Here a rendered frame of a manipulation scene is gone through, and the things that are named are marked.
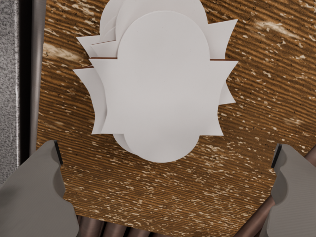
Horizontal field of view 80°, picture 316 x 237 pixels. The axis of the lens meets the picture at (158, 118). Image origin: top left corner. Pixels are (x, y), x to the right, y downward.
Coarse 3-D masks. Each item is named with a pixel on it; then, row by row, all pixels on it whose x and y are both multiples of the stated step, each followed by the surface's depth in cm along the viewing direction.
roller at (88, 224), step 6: (84, 222) 36; (90, 222) 35; (96, 222) 36; (102, 222) 38; (84, 228) 37; (90, 228) 36; (96, 228) 37; (84, 234) 37; (90, 234) 37; (96, 234) 38
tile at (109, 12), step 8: (112, 0) 17; (120, 0) 17; (104, 8) 17; (112, 8) 17; (104, 16) 18; (112, 16) 18; (104, 24) 18; (80, 40) 19; (88, 40) 19; (96, 40) 19; (88, 48) 19; (96, 56) 19
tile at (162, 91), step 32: (128, 32) 15; (160, 32) 15; (192, 32) 15; (96, 64) 16; (128, 64) 16; (160, 64) 16; (192, 64) 16; (224, 64) 16; (128, 96) 17; (160, 96) 17; (192, 96) 17; (128, 128) 19; (160, 128) 19; (192, 128) 18; (160, 160) 20
